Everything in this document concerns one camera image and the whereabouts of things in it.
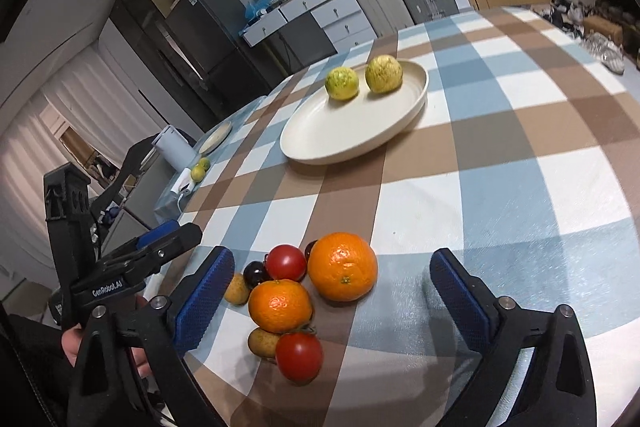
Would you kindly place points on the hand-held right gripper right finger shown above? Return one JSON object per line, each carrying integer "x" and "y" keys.
{"x": 460, "y": 297}

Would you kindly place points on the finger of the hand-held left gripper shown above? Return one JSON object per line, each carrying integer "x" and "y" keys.
{"x": 160, "y": 231}
{"x": 182, "y": 239}

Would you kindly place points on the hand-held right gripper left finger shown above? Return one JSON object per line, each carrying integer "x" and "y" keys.
{"x": 205, "y": 297}

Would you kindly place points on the dark plum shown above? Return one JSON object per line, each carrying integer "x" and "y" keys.
{"x": 254, "y": 274}
{"x": 310, "y": 249}

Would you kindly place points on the small orange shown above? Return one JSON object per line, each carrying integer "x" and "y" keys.
{"x": 280, "y": 306}

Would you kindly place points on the red tomato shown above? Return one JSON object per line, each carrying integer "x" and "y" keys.
{"x": 299, "y": 357}
{"x": 286, "y": 262}

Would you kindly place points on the large orange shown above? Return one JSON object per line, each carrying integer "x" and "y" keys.
{"x": 342, "y": 267}

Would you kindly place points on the large cream plate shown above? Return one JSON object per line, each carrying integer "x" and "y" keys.
{"x": 340, "y": 127}

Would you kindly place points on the person's left forearm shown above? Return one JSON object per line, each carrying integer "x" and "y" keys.
{"x": 35, "y": 367}

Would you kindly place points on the person's left hand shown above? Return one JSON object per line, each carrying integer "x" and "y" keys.
{"x": 72, "y": 347}

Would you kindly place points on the white handheld device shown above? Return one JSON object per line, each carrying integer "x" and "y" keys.
{"x": 181, "y": 178}

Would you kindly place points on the small green citrus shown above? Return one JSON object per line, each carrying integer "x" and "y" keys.
{"x": 204, "y": 163}
{"x": 199, "y": 173}

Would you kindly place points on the white curtain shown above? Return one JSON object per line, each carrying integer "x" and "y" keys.
{"x": 30, "y": 167}

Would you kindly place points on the white kettle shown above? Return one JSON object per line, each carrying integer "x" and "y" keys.
{"x": 172, "y": 149}

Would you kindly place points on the small cream plate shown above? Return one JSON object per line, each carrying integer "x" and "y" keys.
{"x": 215, "y": 139}

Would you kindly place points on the pale blue checked tablecloth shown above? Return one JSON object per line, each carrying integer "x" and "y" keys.
{"x": 235, "y": 122}

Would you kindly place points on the brown blue plaid tablecloth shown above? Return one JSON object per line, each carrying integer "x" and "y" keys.
{"x": 500, "y": 157}

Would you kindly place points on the grey refrigerator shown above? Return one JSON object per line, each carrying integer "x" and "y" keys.
{"x": 210, "y": 37}

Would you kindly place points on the green smooth citrus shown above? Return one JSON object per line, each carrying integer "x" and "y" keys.
{"x": 342, "y": 83}

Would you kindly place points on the yellow-green mottled citrus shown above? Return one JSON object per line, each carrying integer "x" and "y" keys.
{"x": 384, "y": 74}

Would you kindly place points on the blue plastic bag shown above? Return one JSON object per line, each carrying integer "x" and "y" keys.
{"x": 257, "y": 7}

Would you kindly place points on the white desk with drawers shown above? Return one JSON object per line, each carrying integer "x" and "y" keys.
{"x": 340, "y": 14}

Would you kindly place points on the scattered sneakers pile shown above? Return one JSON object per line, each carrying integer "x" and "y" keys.
{"x": 607, "y": 52}

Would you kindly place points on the small cardboard box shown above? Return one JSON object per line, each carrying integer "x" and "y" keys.
{"x": 600, "y": 27}

